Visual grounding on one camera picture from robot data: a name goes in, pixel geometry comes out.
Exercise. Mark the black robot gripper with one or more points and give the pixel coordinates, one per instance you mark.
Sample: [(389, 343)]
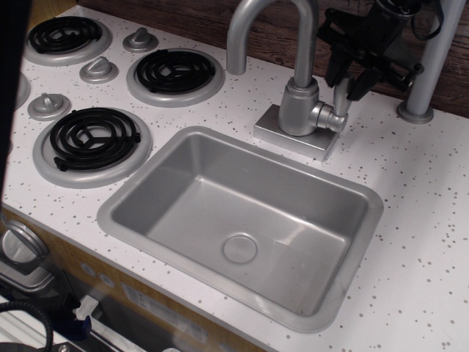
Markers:
[(374, 41)]

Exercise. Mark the silver faucet lever handle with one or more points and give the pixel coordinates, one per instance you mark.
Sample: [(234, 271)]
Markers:
[(341, 103)]

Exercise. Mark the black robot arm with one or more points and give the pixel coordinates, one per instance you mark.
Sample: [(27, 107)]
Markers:
[(373, 41)]

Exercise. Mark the silver vertical support pole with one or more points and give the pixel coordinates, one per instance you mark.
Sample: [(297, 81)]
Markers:
[(416, 109)]

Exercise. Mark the silver toy faucet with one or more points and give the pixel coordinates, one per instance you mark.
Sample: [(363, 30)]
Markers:
[(302, 123)]

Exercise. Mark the back right stove burner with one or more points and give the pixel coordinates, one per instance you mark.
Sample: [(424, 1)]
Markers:
[(175, 78)]

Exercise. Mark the stove burner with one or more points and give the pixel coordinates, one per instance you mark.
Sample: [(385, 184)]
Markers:
[(23, 91), (66, 40), (175, 78), (92, 147)]

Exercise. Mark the grey plastic sink basin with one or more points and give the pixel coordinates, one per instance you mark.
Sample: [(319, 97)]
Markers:
[(280, 237)]

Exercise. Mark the silver stove knob top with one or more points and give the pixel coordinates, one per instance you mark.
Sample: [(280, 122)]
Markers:
[(140, 41)]

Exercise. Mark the silver stove knob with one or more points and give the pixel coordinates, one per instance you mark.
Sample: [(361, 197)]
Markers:
[(99, 71), (48, 107), (140, 41)]

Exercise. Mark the silver stove knob middle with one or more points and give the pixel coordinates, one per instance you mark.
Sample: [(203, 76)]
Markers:
[(99, 71)]

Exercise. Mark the front right stove burner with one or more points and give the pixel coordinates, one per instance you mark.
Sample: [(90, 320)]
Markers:
[(92, 147)]

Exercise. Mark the back left stove burner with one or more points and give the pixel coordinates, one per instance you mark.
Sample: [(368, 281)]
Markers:
[(66, 40)]

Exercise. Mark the silver stove knob lower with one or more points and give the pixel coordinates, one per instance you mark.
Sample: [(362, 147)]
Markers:
[(48, 107)]

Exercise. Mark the front left stove burner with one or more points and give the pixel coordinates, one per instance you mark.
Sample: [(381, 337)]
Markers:
[(23, 91)]

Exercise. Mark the silver oven dial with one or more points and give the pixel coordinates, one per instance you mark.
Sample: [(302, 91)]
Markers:
[(21, 248)]

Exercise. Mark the silver oven door handle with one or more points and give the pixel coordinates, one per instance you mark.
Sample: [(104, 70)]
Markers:
[(37, 282)]

